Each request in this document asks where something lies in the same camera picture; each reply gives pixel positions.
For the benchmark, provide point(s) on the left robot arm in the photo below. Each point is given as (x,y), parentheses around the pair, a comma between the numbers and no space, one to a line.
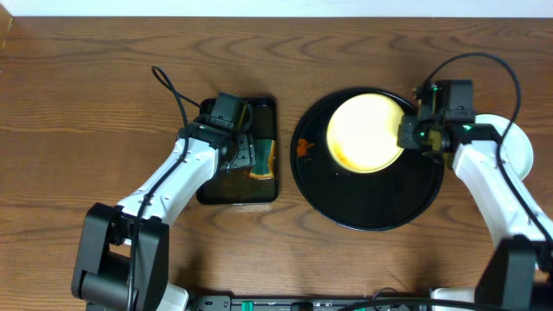
(122,260)

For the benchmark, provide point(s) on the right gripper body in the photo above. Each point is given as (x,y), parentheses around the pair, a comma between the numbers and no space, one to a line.
(409,135)

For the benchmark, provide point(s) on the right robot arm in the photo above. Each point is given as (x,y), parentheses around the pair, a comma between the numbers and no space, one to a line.
(491,156)

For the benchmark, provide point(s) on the yellow plate with sauce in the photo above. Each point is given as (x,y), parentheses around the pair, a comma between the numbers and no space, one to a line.
(362,133)

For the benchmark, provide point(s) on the black rectangular tray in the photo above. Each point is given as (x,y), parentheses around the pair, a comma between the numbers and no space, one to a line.
(235,186)

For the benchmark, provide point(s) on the green and yellow sponge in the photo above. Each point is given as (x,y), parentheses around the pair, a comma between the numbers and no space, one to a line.
(264,169)

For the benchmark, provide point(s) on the round black tray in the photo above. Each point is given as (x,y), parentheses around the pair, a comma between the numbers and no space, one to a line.
(377,201)

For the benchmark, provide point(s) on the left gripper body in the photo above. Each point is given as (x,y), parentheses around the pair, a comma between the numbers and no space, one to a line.
(245,152)

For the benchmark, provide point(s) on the pale green plate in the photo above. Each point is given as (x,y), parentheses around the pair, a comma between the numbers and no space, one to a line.
(518,145)

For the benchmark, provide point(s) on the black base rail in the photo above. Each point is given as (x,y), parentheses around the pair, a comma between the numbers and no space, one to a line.
(312,303)

